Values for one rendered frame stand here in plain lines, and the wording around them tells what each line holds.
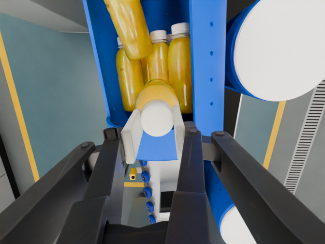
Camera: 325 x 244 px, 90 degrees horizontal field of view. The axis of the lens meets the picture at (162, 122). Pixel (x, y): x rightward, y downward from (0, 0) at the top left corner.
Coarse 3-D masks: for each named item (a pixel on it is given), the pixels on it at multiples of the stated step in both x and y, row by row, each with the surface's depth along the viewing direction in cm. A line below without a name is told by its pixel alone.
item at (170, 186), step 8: (160, 184) 67; (168, 184) 66; (176, 184) 66; (160, 192) 63; (168, 192) 60; (160, 200) 59; (168, 200) 57; (160, 208) 56; (168, 208) 54; (160, 216) 54; (168, 216) 54
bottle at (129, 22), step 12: (108, 0) 29; (120, 0) 29; (132, 0) 30; (120, 12) 30; (132, 12) 31; (120, 24) 32; (132, 24) 32; (144, 24) 34; (120, 36) 34; (132, 36) 34; (144, 36) 35; (132, 48) 35; (144, 48) 36
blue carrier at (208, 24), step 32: (96, 0) 37; (160, 0) 45; (192, 0) 23; (224, 0) 28; (96, 32) 36; (192, 32) 24; (224, 32) 30; (96, 64) 36; (192, 64) 26; (224, 64) 32; (192, 96) 28; (160, 160) 30
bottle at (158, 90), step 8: (152, 80) 32; (160, 80) 30; (144, 88) 24; (152, 88) 22; (160, 88) 22; (168, 88) 23; (144, 96) 21; (152, 96) 21; (160, 96) 21; (168, 96) 21; (176, 96) 23; (136, 104) 22; (144, 104) 21; (168, 104) 20; (176, 104) 22
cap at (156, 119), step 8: (152, 104) 18; (160, 104) 18; (144, 112) 18; (152, 112) 18; (160, 112) 18; (168, 112) 18; (144, 120) 18; (152, 120) 18; (160, 120) 18; (168, 120) 18; (144, 128) 19; (152, 128) 19; (160, 128) 19; (168, 128) 19; (160, 136) 19
